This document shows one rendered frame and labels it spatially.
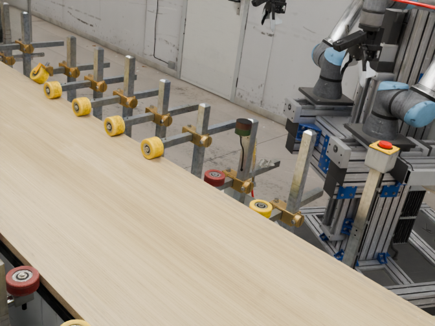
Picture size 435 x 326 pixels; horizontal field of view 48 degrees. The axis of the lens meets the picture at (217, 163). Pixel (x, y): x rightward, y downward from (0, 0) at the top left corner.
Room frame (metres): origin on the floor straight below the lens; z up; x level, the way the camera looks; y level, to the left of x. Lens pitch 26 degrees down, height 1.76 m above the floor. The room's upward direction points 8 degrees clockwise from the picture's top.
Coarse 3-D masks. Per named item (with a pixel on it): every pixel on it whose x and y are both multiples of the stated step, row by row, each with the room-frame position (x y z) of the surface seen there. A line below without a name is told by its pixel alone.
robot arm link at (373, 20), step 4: (364, 12) 1.70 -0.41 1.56; (368, 12) 1.75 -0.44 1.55; (364, 16) 1.69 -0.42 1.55; (368, 16) 1.69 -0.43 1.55; (372, 16) 1.68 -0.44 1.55; (376, 16) 1.68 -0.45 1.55; (380, 16) 1.69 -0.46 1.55; (360, 20) 1.71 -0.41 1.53; (364, 20) 1.69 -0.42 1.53; (368, 20) 1.68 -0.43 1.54; (372, 20) 1.68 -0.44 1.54; (376, 20) 1.68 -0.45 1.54; (380, 20) 1.69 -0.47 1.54; (364, 24) 1.69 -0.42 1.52; (368, 24) 1.68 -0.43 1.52; (372, 24) 1.68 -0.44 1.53; (376, 24) 1.68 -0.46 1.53; (380, 24) 1.69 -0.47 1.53
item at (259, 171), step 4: (272, 160) 1.93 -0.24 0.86; (276, 160) 1.93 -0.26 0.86; (276, 164) 1.92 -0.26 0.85; (256, 168) 1.83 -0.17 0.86; (260, 168) 1.83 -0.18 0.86; (264, 168) 1.86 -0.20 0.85; (268, 168) 1.88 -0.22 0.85; (272, 168) 1.90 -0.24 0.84; (256, 172) 1.82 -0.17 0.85; (260, 172) 1.84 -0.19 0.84; (264, 172) 1.86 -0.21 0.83; (228, 180) 1.68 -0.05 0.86; (232, 180) 1.70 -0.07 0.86; (224, 184) 1.66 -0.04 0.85; (228, 184) 1.68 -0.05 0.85; (216, 188) 1.62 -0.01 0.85; (220, 188) 1.64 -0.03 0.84; (224, 188) 1.66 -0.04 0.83
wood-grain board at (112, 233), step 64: (0, 64) 2.58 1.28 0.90; (0, 128) 1.77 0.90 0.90; (64, 128) 1.86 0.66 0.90; (0, 192) 1.30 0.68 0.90; (64, 192) 1.36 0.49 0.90; (128, 192) 1.42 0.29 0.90; (192, 192) 1.48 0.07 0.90; (64, 256) 1.04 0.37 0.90; (128, 256) 1.08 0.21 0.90; (192, 256) 1.12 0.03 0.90; (256, 256) 1.17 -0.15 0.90; (320, 256) 1.21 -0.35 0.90; (128, 320) 0.84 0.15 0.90; (192, 320) 0.87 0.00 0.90; (256, 320) 0.91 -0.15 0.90; (320, 320) 0.94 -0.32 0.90; (384, 320) 0.97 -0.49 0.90
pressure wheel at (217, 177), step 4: (208, 172) 1.64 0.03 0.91; (212, 172) 1.65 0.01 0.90; (216, 172) 1.65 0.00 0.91; (220, 172) 1.65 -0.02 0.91; (204, 176) 1.63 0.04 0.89; (208, 176) 1.61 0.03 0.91; (212, 176) 1.62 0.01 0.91; (216, 176) 1.63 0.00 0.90; (220, 176) 1.62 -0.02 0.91; (224, 176) 1.63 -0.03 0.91; (204, 180) 1.62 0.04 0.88; (208, 180) 1.60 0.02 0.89; (212, 180) 1.59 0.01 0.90; (216, 180) 1.60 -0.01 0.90; (220, 180) 1.60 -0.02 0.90; (224, 180) 1.62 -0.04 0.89; (212, 184) 1.59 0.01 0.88; (216, 184) 1.60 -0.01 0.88; (220, 184) 1.60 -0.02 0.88
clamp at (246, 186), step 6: (228, 174) 1.72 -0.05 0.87; (234, 174) 1.73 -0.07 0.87; (234, 180) 1.69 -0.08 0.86; (240, 180) 1.68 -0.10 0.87; (246, 180) 1.69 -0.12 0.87; (234, 186) 1.69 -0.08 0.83; (240, 186) 1.67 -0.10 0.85; (246, 186) 1.66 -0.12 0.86; (252, 186) 1.69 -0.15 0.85; (240, 192) 1.67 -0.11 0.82; (246, 192) 1.66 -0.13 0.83
